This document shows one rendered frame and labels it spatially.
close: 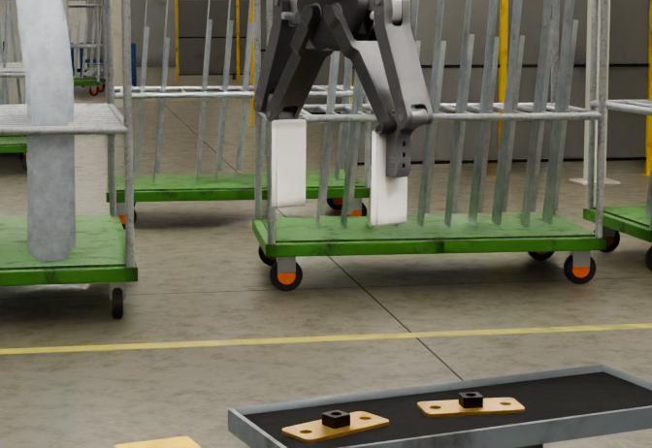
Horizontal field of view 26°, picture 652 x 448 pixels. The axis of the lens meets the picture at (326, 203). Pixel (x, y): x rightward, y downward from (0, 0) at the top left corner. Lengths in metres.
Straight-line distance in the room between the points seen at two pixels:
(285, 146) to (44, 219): 6.03
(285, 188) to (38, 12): 6.06
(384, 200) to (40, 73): 6.15
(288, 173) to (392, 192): 0.13
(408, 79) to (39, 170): 6.16
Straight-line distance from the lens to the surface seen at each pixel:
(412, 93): 1.01
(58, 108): 7.13
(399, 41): 1.02
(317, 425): 1.12
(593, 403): 1.22
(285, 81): 1.11
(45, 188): 7.13
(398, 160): 1.02
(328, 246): 7.66
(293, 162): 1.13
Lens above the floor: 1.48
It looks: 7 degrees down
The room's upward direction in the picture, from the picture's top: straight up
